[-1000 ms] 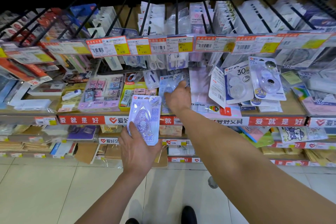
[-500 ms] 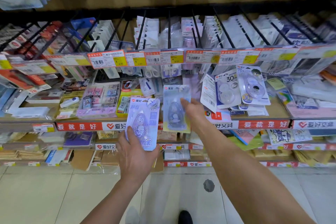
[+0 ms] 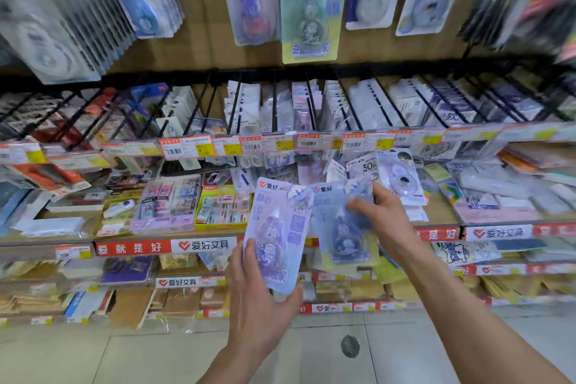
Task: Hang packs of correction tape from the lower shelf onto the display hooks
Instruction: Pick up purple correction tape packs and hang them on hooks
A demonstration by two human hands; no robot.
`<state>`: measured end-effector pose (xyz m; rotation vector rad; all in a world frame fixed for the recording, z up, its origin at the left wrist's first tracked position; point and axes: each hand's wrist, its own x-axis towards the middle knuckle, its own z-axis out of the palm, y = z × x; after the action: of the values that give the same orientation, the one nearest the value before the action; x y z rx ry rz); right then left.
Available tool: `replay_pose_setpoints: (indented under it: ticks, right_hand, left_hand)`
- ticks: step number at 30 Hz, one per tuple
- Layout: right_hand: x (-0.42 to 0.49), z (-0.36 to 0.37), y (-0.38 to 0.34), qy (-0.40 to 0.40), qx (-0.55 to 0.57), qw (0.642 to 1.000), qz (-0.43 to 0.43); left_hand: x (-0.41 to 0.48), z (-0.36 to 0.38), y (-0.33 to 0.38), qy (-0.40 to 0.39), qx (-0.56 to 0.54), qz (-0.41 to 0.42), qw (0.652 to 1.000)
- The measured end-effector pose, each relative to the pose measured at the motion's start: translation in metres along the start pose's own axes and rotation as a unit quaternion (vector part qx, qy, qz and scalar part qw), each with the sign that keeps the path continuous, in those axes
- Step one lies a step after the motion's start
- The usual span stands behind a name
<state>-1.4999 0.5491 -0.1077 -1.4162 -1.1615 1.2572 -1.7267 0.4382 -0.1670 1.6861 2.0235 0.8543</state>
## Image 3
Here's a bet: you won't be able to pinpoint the person's left hand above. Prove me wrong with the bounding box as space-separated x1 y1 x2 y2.
224 237 305 363

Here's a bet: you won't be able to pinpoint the person's right hand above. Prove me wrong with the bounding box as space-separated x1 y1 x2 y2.
346 182 427 266

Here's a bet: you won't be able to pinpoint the pile of large clear packets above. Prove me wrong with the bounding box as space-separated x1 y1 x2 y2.
326 147 431 223

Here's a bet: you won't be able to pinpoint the purple correction tape packet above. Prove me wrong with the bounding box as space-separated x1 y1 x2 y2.
242 177 314 295
310 177 380 271

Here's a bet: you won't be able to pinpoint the teal correction tape packet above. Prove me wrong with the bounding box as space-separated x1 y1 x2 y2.
278 0 352 65

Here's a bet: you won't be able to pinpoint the row of white correction tapes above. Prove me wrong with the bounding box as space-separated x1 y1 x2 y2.
0 0 138 85

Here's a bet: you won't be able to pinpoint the person's right forearm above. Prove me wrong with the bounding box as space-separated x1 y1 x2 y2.
403 251 572 384

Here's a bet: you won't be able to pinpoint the red shelf label strip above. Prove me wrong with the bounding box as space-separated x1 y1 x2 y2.
93 222 576 259

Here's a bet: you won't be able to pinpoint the green paper pack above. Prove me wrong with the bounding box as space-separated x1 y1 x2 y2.
373 257 408 286

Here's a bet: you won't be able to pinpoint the cartoon sticker pack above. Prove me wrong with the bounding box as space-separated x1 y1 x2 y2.
431 239 500 265

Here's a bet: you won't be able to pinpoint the round floor cover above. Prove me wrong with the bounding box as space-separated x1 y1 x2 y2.
340 335 361 359

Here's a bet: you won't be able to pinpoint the pink sticky note pack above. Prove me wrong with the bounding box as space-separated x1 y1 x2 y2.
448 163 541 223

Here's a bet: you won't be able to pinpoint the yellow eraser display box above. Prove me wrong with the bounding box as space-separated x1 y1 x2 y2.
194 184 252 232

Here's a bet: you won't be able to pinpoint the rows of grey white packets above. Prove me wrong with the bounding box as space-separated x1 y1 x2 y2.
224 73 576 133

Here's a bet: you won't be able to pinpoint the brown cardboard pack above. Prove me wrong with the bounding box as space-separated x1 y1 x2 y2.
110 287 156 329

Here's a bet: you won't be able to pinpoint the dark purple packet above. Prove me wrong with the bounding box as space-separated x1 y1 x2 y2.
101 255 156 284

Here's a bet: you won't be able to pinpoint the small white blue box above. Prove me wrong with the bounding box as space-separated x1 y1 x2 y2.
232 167 255 193

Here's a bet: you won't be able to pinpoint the pink eraser display box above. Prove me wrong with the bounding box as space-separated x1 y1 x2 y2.
129 174 202 236

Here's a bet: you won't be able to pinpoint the gold box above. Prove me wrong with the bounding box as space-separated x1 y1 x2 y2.
97 190 145 238

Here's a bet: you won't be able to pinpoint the blue white card packet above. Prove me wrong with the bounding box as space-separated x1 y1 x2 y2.
65 290 113 324

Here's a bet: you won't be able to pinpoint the small white blue device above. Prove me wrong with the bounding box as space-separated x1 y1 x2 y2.
102 199 136 219

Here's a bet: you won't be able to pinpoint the row of orange price tags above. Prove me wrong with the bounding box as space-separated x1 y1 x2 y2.
0 120 576 169

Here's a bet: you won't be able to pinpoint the white ink box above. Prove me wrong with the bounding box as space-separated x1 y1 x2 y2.
44 192 107 214

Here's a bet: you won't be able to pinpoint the white flat box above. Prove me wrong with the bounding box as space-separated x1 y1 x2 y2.
22 216 86 238

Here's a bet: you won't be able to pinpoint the stacks of brown envelopes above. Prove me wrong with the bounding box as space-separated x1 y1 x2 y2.
0 293 68 315

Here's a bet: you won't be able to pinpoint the row of white card packets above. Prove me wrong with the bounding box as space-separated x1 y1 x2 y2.
160 85 199 137

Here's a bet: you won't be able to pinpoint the blue scissors packets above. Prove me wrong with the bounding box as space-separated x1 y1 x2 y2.
130 82 171 128

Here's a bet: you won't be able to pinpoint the row of white red packets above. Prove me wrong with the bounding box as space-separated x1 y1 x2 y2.
0 91 91 198

